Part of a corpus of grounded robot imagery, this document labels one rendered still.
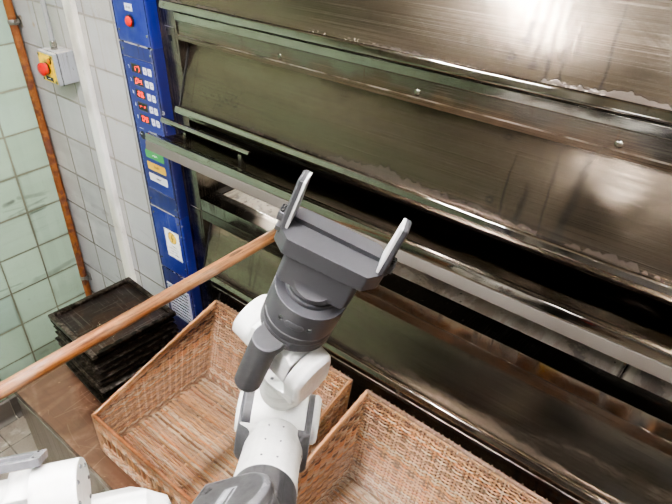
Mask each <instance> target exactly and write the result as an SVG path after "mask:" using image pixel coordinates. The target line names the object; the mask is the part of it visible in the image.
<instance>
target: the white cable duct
mask: <svg viewBox="0 0 672 504"><path fill-rule="evenodd" d="M62 5H63V9H64V13H65V18H66V22H67V26H68V30H69V35H70V39H71V43H72V48H73V52H74V56H75V61H76V65H77V69H78V74H79V78H80V82H81V86H82V91H83V95H84V99H85V104H86V108H87V112H88V117H89V121H90V125H91V130H92V134H93V138H94V143H95V147H96V151H97V155H98V160H99V164H100V168H101V173H102V177H103V181H104V186H105V190H106V194H107V199H108V203H109V207H110V211H111V216H112V220H113V224H114V229H115V233H116V237H117V242H118V246H119V250H120V255H121V259H122V263H123V267H124V272H125V276H126V278H127V277H130V278H131V279H132V280H134V281H135V282H136V283H137V279H136V275H135V270H134V266H133V261H132V257H131V252H130V248H129V243H128V238H127V234H126V229H125V225H124V220H123V216H122V211H121V207H120V202H119V198H118V193H117V189H116V184H115V180H114V175H113V171H112V166H111V161H110V157H109V152H108V148H107V143H106V139H105V134H104V130H103V125H102V121H101V116H100V112H99V107H98V103H97V98H96V94H95V89H94V84H93V80H92V75H91V71H90V66H89V62H88V57H87V53H86V48H85V44H84V39H83V35H82V30H81V26H80V21H79V17H78V12H77V7H76V3H75V0H62Z"/></svg>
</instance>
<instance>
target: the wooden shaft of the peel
mask: <svg viewBox="0 0 672 504"><path fill-rule="evenodd" d="M276 231H277V230H275V229H272V230H270V231H269V232H267V233H265V234H263V235H262V236H260V237H258V238H256V239H254V240H253V241H251V242H249V243H247V244H246V245H244V246H242V247H240V248H238V249H237V250H235V251H233V252H231V253H229V254H228V255H226V256H224V257H222V258H221V259H219V260H217V261H215V262H213V263H212V264H210V265H208V266H206V267H204V268H203V269H201V270H199V271H197V272H196V273H194V274H192V275H190V276H188V277H187V278H185V279H183V280H181V281H180V282H178V283H176V284H174V285H172V286H171V287H169V288H167V289H165V290H163V291H162V292H160V293H158V294H156V295H155V296H153V297H151V298H149V299H147V300H146V301H144V302H142V303H140V304H138V305H137V306H135V307H133V308H131V309H130V310H128V311H126V312H124V313H122V314H121V315H119V316H117V317H115V318H114V319H112V320H110V321H108V322H106V323H105V324H103V325H101V326H99V327H97V328H96V329H94V330H92V331H90V332H89V333H87V334H85V335H83V336H81V337H80V338H78V339H76V340H74V341H72V342H71V343H69V344H67V345H65V346H64V347H62V348H60V349H58V350H56V351H55V352H53V353H51V354H49V355H48V356H46V357H44V358H42V359H40V360H39V361H37V362H35V363H33V364H31V365H30V366H28V367H26V368H24V369H23V370H21V371H19V372H17V373H15V374H14V375H12V376H10V377H8V378H7V379H5V380H3V381H1V382H0V400H2V399H4V398H6V397H7V396H9V395H11V394H13V393H14V392H16V391H18V390H19V389H21V388H23V387H25V386H26V385H28V384H30V383H32V382H33V381H35V380H37V379H38V378H40V377H42V376H44V375H45V374H47V373H49V372H50V371H52V370H54V369H56V368H57V367H59V366H61V365H63V364H64V363H66V362H68V361H69V360H71V359H73V358H75V357H76V356H78V355H80V354H82V353H83V352H85V351H87V350H88V349H90V348H92V347H94V346H95V345H97V344H99V343H100V342H102V341H104V340H106V339H107V338H109V337H111V336H113V335H114V334H116V333H118V332H119V331H121V330H123V329H125V328H126V327H128V326H130V325H132V324H133V323H135V322H137V321H138V320H140V319H142V318H144V317H145V316H147V315H149V314H150V313H152V312H154V311H156V310H157V309H159V308H161V307H163V306H164V305H166V304H168V303H169V302H171V301H173V300H175V299H176V298H178V297H180V296H182V295H183V294H185V293H187V292H188V291H190V290H192V289H194V288H195V287H197V286H199V285H200V284H202V283H204V282H206V281H207V280H209V279H211V278H213V277H214V276H216V275H218V274H219V273H221V272H223V271H225V270H226V269H228V268H230V267H232V266H233V265H235V264H237V263H238V262H240V261H242V260H244V259H245V258H247V257H249V256H250V255H252V254H254V253H256V252H257V251H259V250H261V249H263V248H264V247H266V246H268V245H269V244H271V243H273V242H275V240H274V236H275V233H276Z"/></svg>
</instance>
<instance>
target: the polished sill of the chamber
mask: <svg viewBox="0 0 672 504"><path fill-rule="evenodd" d="M200 201H201V208H202V210H203V211H205V212H207V213H209V214H211V215H213V216H215V217H217V218H219V219H221V220H223V221H225V222H227V223H229V224H231V225H233V226H235V227H237V228H239V229H241V230H243V231H245V232H247V233H249V234H251V235H253V236H256V237H260V236H262V235H263V234H265V233H267V232H269V231H270V230H272V229H274V227H275V224H276V223H277V221H278V220H277V219H274V218H272V217H270V216H268V215H266V214H264V213H261V212H259V211H257V210H255V209H253V208H251V207H248V206H246V205H244V204H242V203H240V202H238V201H235V200H233V199H231V198H229V197H227V196H225V195H222V194H220V193H218V192H213V193H211V194H209V195H207V196H204V197H202V198H200ZM365 291H366V292H369V293H371V294H373V295H375V296H377V297H379V298H381V299H383V300H385V301H387V302H389V303H391V304H393V305H395V306H397V307H399V308H401V309H403V310H405V311H407V312H409V313H411V314H413V315H415V316H417V317H419V318H421V319H423V320H425V321H427V322H429V323H431V324H433V325H435V326H437V327H439V328H441V329H443V330H445V331H447V332H449V333H451V334H453V335H455V336H457V337H459V338H461V339H463V340H465V341H467V342H469V343H471V344H473V345H475V346H477V347H479V348H482V349H484V350H486V351H488V352H490V353H492V354H494V355H496V356H498V357H500V358H502V359H504V360H506V361H508V362H510V363H512V364H514V365H516V366H518V367H520V368H522V369H524V370H526V371H528V372H530V373H532V374H534V375H536V376H538V377H540V378H542V379H544V380H546V381H548V382H550V383H552V384H554V385H556V386H558V387H560V388H562V389H564V390H566V391H568V392H570V393H572V394H574V395H576V396H578V397H580V398H582V399H584V400H586V401H588V402H590V403H593V404H595V405H597V406H599V407H601V408H603V409H605V410H607V411H609V412H611V413H613V414H615V415H617V416H619V417H621V418H623V419H625V420H627V421H629V422H631V423H633V424H635V425H637V426H639V427H641V428H643V429H645V430H647V431H649V432H651V433H653V434H655V435H657V436H659V437H661V438H663V439H665V440H667V441H669V442H671V443H672V402H671V401H669V400H667V399H665V398H663V397H660V396H658V395H656V394H654V393H652V392H649V391H647V390H645V389H643V388H641V387H639V386H636V385H634V384H632V383H630V382H628V381H626V380H623V379H621V378H619V377H617V376H615V375H613V374H610V373H608V372H606V371H604V370H602V369H600V368H597V367H595V366H593V365H591V364H589V363H587V362H584V361H582V360H580V359H578V358H576V357H574V356H571V355H569V354H567V353H565V352H563V351H561V350H558V349H556V348H554V347H552V346H550V345H548V344H545V343H543V342H541V341H539V340H537V339H535V338H532V337H530V336H528V335H526V334H524V333H522V332H519V331H517V330H515V329H513V328H511V327H509V326H506V325H504V324H502V323H500V322H498V321H496V320H493V319H491V318H489V317H487V316H485V315H483V314H480V313H478V312H476V311H474V310H472V309H470V308H467V307H465V306H463V305H461V304H459V303H457V302H454V301H452V300H450V299H448V298H446V297H444V296H441V295H439V294H437V293H435V292H433V291H431V290H428V289H426V288H424V287H422V286H420V285H418V284H415V283H413V282H411V281H409V280H407V279H405V278H402V277H400V276H398V275H396V274H394V273H391V274H387V276H383V278H382V280H381V281H380V283H379V284H378V286H377V288H375V289H370V290H365Z"/></svg>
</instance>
